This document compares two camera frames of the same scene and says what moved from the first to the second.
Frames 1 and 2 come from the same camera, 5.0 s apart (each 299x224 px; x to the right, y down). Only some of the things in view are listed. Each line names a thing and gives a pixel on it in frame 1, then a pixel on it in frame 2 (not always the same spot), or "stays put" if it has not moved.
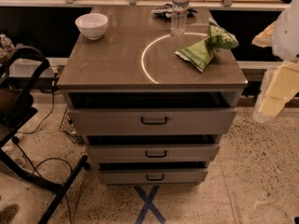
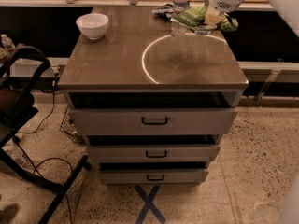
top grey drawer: [157, 121] stays put
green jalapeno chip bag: [200, 53] to [195, 20]
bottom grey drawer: [152, 176] stays put
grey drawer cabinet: [147, 116] stays put
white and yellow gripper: [288, 35] to [221, 1]
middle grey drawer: [188, 153] stays put
